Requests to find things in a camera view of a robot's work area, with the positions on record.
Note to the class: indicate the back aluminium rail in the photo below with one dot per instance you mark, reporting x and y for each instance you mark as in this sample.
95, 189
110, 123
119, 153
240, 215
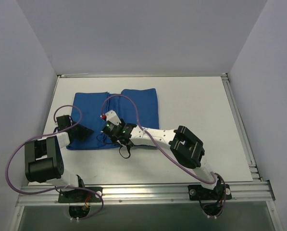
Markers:
73, 75

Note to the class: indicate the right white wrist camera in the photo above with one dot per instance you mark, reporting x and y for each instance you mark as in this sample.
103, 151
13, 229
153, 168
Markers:
112, 117

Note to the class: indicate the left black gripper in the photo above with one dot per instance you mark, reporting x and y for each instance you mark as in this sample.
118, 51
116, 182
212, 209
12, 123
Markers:
78, 131

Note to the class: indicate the front aluminium rail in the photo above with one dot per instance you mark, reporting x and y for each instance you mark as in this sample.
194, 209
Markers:
255, 191

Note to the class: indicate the blue surgical cloth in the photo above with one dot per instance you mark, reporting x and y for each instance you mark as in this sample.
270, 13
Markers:
90, 105

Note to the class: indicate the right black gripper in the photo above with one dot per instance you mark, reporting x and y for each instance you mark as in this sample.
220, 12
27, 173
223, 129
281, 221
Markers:
107, 131

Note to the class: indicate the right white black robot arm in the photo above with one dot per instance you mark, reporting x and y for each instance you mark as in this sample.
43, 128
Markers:
180, 146

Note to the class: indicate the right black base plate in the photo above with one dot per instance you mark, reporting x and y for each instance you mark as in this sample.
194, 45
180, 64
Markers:
198, 193

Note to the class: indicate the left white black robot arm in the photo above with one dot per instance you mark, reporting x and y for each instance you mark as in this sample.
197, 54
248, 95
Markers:
43, 156

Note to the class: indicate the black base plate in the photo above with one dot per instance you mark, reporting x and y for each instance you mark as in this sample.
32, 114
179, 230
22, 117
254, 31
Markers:
69, 195
198, 193

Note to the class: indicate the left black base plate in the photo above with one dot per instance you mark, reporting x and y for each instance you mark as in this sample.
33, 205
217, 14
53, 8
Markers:
69, 195

